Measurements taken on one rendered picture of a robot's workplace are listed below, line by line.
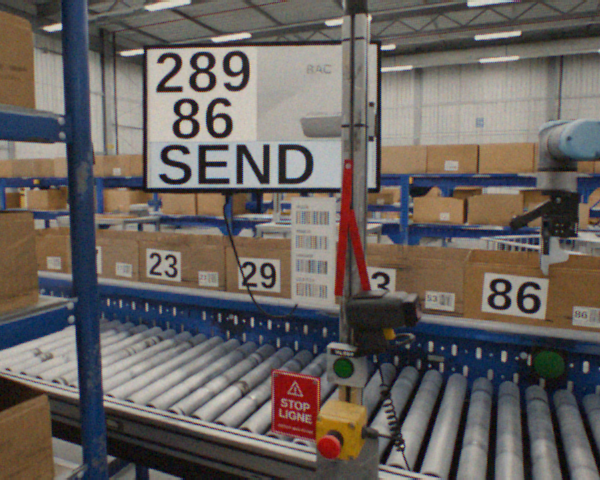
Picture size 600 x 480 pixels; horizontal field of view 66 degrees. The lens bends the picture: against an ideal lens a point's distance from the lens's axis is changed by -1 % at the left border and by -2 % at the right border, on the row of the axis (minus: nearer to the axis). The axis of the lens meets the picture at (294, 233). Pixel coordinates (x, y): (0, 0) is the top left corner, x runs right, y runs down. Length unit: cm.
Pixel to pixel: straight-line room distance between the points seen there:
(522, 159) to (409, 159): 127
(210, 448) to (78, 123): 76
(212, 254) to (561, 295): 109
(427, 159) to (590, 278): 474
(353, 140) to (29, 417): 61
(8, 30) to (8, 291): 27
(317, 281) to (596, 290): 81
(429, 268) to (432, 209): 433
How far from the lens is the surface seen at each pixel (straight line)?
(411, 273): 143
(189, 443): 114
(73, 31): 59
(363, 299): 78
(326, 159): 94
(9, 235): 57
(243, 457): 107
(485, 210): 567
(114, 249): 199
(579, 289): 142
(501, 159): 592
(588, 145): 119
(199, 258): 172
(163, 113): 102
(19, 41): 59
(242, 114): 97
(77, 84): 58
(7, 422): 59
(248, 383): 131
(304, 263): 86
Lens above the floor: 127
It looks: 6 degrees down
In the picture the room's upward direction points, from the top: straight up
